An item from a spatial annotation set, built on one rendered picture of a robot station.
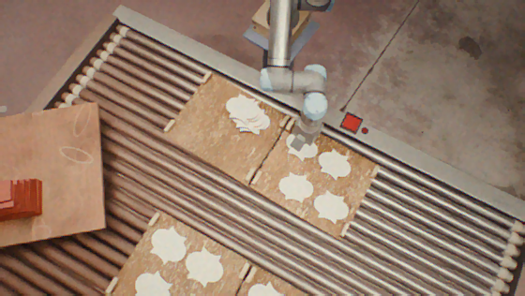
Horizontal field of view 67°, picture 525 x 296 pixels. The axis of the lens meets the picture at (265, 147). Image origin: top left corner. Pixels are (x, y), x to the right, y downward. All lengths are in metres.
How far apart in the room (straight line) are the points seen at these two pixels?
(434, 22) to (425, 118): 0.81
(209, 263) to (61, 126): 0.77
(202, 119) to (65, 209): 0.62
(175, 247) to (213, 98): 0.63
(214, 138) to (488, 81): 2.22
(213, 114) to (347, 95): 1.37
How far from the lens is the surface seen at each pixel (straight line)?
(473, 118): 3.09
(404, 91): 2.97
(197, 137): 1.65
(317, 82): 1.31
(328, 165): 1.61
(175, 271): 1.55
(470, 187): 1.82
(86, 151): 1.63
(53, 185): 1.64
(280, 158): 1.60
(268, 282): 1.52
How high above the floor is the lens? 2.46
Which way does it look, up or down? 70 degrees down
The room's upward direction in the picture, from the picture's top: 4 degrees clockwise
